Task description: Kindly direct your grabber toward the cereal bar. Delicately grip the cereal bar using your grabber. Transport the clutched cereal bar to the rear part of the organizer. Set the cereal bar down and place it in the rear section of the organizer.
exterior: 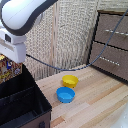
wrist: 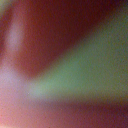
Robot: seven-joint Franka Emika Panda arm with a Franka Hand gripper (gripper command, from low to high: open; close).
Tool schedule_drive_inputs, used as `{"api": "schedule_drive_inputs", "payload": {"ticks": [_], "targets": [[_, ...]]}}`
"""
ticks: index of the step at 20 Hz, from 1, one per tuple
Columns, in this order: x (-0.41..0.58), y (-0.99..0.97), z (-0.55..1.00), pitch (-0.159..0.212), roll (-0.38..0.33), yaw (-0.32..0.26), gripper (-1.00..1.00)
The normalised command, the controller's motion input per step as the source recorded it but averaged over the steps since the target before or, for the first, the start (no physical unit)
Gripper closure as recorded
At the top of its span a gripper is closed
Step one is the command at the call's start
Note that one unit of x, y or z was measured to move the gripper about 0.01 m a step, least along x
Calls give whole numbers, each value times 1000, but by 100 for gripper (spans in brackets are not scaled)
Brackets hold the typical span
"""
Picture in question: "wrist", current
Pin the red yellow cereal bar box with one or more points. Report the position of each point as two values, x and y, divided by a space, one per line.
53 33

